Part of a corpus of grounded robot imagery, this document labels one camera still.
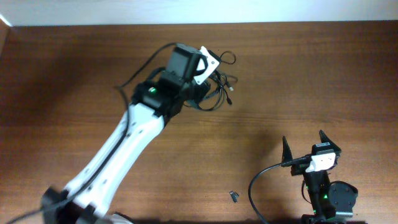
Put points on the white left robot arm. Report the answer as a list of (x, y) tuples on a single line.
[(87, 197)]

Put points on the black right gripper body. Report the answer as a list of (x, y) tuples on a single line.
[(319, 177)]

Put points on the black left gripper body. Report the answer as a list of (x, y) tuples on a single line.
[(201, 90)]

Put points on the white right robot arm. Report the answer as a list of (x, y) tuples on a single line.
[(332, 202)]

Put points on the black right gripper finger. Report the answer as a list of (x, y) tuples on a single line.
[(286, 153), (324, 139)]

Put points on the small black USB adapter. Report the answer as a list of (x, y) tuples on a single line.
[(234, 195)]

